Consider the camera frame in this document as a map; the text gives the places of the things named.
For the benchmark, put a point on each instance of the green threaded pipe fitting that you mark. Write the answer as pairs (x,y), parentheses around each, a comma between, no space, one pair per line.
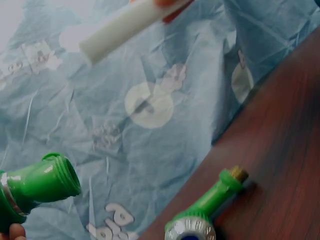
(37,182)

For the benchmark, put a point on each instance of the person's left hand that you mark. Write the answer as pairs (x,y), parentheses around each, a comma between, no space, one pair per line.
(16,232)

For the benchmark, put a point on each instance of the white plastic pipe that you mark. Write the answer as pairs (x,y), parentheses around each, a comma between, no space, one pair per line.
(117,32)

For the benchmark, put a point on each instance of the person's left fingers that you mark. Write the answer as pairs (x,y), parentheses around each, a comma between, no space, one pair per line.
(16,232)

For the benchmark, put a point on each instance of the person's right fingers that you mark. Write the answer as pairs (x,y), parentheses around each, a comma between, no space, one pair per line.
(178,14)

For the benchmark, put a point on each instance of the person's right hand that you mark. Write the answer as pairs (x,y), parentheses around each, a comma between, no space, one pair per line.
(178,14)

